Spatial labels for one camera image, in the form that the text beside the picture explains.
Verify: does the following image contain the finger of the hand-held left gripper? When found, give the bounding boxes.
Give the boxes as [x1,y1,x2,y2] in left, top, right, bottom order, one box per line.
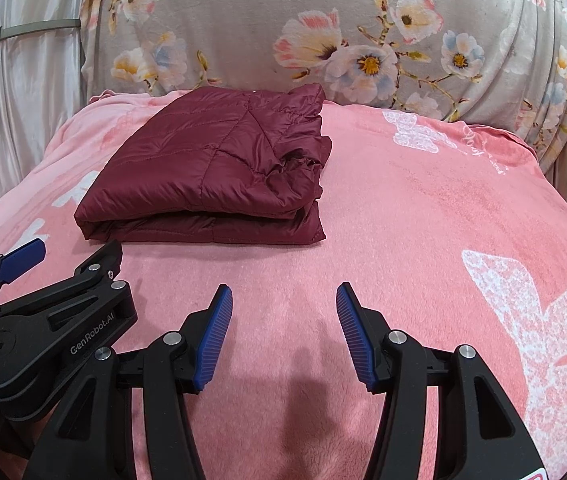
[0,240,124,315]
[0,238,47,311]

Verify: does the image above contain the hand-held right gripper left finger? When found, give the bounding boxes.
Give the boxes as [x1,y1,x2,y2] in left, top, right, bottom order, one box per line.
[23,284,234,480]

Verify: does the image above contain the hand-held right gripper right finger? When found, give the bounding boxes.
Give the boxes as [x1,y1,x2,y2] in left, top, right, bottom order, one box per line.
[336,282,547,480]

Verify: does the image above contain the maroon puffer jacket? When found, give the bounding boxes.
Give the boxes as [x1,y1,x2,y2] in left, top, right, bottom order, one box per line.
[74,84,333,246]

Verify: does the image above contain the pink printed blanket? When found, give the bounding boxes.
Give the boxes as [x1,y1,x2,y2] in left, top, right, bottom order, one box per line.
[0,89,567,480]

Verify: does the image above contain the white satin curtain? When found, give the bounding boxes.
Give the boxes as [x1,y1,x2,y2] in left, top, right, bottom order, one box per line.
[0,0,89,211]

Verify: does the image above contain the grey floral sheet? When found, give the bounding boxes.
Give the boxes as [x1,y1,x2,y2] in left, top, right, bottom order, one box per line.
[80,0,567,166]

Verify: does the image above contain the grey curtain strap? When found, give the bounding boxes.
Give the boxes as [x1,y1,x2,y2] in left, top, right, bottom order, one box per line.
[0,19,80,43]

